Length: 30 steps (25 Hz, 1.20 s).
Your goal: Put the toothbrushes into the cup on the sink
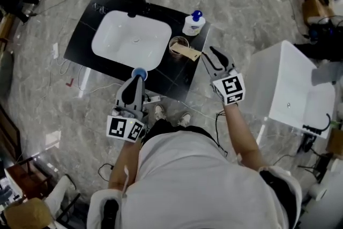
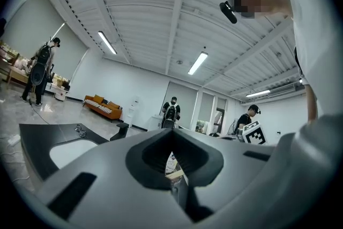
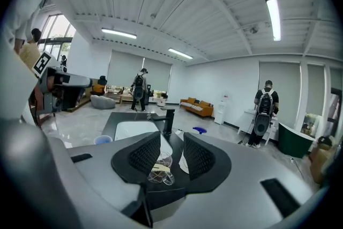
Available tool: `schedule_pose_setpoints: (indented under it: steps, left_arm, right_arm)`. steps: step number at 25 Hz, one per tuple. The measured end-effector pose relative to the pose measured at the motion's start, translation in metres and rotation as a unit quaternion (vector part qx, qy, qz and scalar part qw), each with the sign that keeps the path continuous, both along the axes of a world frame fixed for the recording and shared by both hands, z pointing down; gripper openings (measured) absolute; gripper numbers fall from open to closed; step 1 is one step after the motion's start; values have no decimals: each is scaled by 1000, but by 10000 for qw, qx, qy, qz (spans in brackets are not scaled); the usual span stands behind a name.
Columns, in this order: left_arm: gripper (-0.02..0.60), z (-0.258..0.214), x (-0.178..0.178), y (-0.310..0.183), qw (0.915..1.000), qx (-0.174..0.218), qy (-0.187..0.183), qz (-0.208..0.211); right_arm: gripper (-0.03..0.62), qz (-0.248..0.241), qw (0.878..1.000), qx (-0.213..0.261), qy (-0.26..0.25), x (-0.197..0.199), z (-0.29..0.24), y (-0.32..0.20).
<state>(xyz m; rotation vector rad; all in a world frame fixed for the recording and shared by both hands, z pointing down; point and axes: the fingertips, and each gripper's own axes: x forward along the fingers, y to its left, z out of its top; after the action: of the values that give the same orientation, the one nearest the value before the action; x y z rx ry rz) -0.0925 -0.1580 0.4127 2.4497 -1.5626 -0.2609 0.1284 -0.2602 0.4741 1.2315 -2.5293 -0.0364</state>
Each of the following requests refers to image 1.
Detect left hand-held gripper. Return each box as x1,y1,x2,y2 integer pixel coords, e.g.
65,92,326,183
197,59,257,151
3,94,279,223
106,75,147,144

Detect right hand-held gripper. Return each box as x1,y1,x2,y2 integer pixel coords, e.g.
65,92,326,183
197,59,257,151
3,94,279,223
201,46,246,106

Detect blue plastic cup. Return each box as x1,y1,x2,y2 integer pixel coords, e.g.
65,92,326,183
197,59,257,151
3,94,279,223
132,67,149,82

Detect brown transparent cup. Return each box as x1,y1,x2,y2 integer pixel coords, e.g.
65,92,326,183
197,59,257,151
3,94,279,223
168,35,192,61

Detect person's left forearm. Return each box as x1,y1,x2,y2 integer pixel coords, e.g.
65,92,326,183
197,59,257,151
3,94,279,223
108,138,143,193

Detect person's right forearm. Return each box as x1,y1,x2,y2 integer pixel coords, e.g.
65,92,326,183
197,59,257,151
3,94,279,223
223,102,269,171

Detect white power strip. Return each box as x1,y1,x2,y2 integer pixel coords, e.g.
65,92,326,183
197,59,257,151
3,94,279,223
51,42,60,60
143,94,162,105

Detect person's left white shoe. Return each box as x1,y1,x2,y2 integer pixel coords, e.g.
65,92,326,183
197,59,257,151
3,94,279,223
153,104,166,122

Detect person's white shoe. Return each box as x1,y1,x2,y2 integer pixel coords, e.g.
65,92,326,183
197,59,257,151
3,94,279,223
177,112,192,128
153,104,166,122

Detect black vanity countertop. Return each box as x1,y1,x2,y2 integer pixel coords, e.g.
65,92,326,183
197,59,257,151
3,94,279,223
63,0,211,103

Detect white soap bottle blue pump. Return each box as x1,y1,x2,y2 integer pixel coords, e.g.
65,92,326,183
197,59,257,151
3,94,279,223
182,10,206,36

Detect person's black shorts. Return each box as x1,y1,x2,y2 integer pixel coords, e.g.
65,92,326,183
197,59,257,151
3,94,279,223
141,118,219,148

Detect person's right white shoe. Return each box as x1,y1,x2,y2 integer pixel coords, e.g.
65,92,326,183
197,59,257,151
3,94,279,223
177,112,192,128

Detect white ceramic sink basin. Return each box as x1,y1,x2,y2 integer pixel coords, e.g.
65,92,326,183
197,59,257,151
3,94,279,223
91,10,173,71

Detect small chrome fitting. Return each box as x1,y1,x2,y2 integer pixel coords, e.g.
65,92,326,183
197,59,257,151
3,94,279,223
92,2,108,14

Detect black faucet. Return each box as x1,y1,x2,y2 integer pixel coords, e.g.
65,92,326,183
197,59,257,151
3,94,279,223
127,0,147,18

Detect person's white shirt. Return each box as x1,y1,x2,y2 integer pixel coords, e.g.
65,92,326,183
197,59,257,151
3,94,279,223
87,131,303,229

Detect cardboard box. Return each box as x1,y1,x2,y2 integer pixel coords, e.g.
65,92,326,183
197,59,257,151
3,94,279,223
302,0,334,25

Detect dark wooden table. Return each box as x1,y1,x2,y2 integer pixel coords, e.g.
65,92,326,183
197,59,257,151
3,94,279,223
4,157,52,200

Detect white paper roll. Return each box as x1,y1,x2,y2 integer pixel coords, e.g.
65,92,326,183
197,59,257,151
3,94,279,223
308,183,328,202

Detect white floor cable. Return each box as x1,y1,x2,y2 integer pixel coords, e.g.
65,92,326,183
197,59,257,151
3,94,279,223
58,57,122,94

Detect black shoulder strap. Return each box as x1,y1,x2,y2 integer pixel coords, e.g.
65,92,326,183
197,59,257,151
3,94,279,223
103,197,120,229
259,168,285,210

